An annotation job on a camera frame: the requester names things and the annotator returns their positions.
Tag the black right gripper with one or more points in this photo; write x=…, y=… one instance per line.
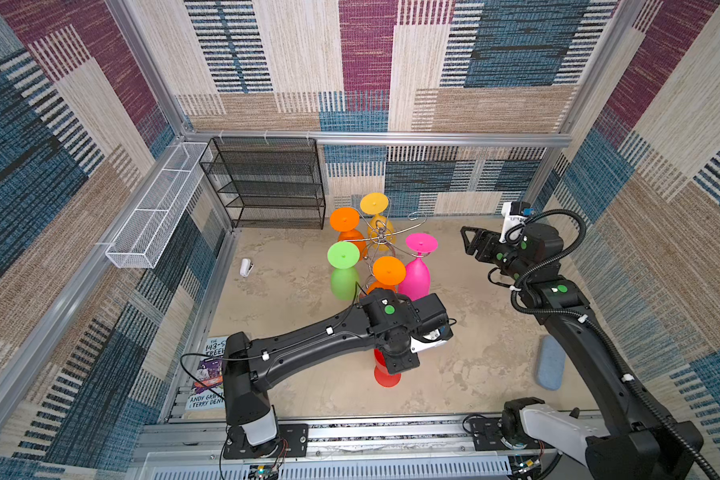
x=489, y=238

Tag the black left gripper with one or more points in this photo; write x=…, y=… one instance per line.
x=409, y=363

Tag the red wine glass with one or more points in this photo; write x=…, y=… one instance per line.
x=381, y=373

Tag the pink wine glass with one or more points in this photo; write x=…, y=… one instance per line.
x=417, y=281

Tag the orange wine glass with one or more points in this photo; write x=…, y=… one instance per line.
x=388, y=273
x=345, y=221

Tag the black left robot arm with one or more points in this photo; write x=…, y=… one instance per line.
x=382, y=320

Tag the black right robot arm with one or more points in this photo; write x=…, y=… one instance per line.
x=643, y=439

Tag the chrome wine glass rack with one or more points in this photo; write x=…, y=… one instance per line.
x=396, y=241

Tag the yellow wine glass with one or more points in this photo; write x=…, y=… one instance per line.
x=373, y=205

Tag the green wine glass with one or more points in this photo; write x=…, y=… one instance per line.
x=343, y=256

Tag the blue grey glasses case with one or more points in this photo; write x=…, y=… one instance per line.
x=550, y=364

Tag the small white stapler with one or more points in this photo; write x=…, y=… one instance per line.
x=246, y=266

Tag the colourful paperback book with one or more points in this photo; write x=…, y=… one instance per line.
x=206, y=391

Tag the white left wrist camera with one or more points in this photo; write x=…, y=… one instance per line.
x=430, y=340

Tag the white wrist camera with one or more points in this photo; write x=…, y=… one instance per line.
x=514, y=215
x=430, y=340

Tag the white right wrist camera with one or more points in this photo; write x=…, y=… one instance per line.
x=514, y=215

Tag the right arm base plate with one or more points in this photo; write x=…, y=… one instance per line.
x=488, y=434

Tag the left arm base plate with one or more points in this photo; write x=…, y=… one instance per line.
x=291, y=438

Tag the black wire mesh shelf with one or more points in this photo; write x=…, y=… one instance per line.
x=267, y=182

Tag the white wire mesh basket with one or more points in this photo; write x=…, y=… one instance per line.
x=143, y=238

